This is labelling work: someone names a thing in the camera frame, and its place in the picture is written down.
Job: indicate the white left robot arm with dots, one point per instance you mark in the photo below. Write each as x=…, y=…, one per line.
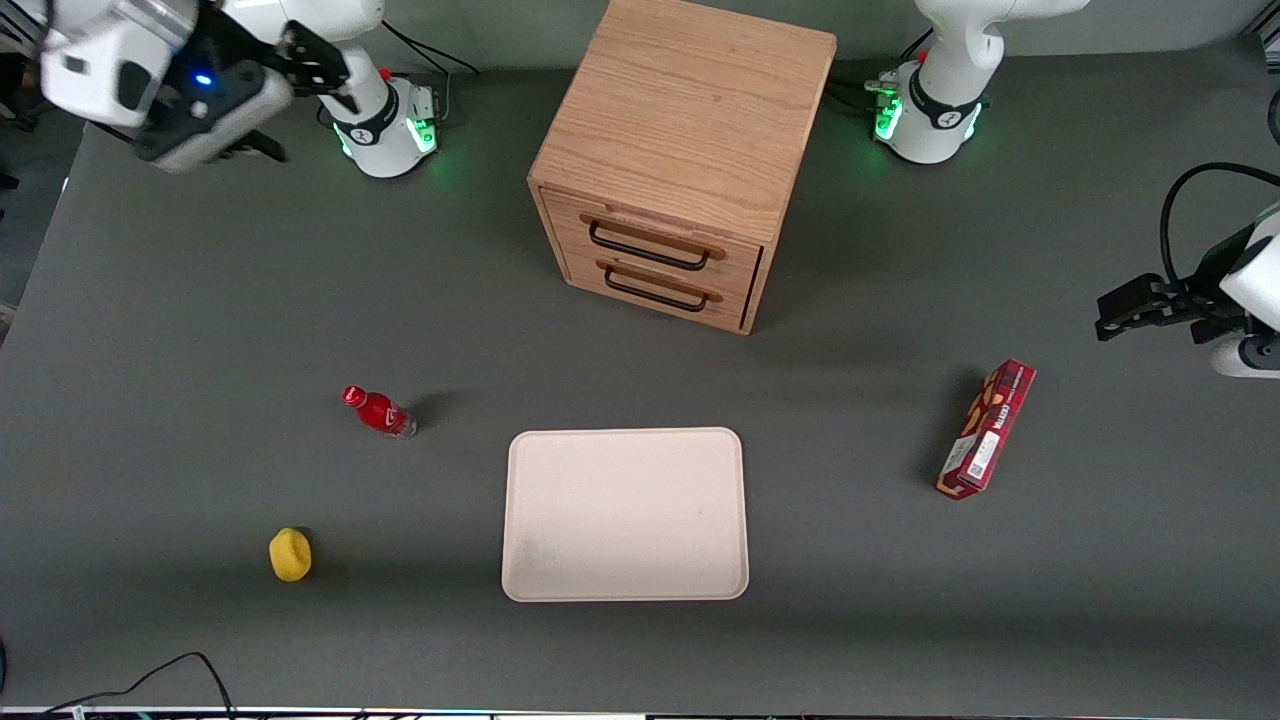
x=935, y=100

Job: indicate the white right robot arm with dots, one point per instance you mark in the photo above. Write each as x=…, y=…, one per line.
x=385, y=125

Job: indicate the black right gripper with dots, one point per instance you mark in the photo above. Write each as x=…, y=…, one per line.
x=298, y=55

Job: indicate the red cookie box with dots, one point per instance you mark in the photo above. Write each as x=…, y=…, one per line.
x=985, y=430

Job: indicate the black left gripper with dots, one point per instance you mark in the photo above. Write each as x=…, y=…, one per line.
x=1196, y=296

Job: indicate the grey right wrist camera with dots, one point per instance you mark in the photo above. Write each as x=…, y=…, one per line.
x=225, y=115

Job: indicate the white rectangular tray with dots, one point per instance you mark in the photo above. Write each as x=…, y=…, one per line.
x=625, y=515

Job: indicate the red plastic bottle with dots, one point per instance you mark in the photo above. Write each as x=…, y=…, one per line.
x=380, y=411

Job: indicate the wooden drawer cabinet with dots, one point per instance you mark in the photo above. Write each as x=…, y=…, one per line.
x=690, y=100

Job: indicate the yellow lemon toy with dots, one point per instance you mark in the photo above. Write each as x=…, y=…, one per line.
x=290, y=555

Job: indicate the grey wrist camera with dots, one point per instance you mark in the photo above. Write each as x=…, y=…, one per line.
x=1245, y=360
x=225, y=115

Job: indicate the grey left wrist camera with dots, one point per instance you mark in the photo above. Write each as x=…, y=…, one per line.
x=1245, y=360

